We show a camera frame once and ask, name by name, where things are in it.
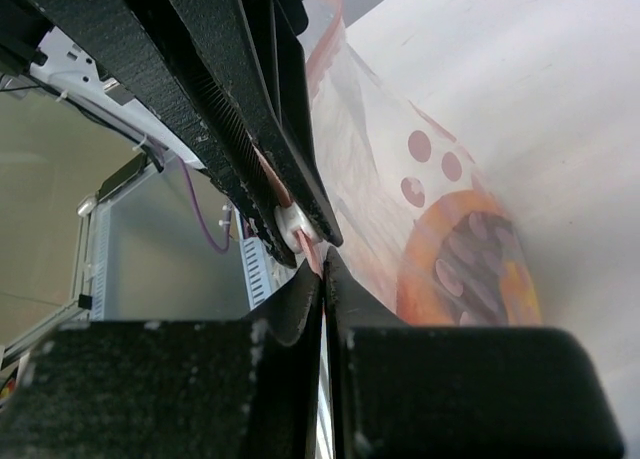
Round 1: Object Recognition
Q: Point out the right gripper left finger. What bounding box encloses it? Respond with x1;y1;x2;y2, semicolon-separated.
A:
1;266;322;458

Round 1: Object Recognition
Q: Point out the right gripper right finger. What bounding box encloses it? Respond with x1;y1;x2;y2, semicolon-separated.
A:
324;249;625;458

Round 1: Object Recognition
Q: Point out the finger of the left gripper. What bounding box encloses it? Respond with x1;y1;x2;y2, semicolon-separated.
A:
26;0;296;267
168;0;343;245

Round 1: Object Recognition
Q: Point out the red orange steak slice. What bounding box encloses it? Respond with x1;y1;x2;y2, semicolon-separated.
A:
396;190;541;327

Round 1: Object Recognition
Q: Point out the white slotted cable duct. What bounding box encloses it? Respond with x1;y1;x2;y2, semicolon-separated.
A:
240;237;274;310

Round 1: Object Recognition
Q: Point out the clear pink zip top bag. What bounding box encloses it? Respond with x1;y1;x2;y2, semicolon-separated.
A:
249;0;544;328

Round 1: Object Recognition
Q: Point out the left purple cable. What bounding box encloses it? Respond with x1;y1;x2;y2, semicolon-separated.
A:
177;156;232;254

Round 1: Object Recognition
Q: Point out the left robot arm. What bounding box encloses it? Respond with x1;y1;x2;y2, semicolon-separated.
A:
1;0;343;267

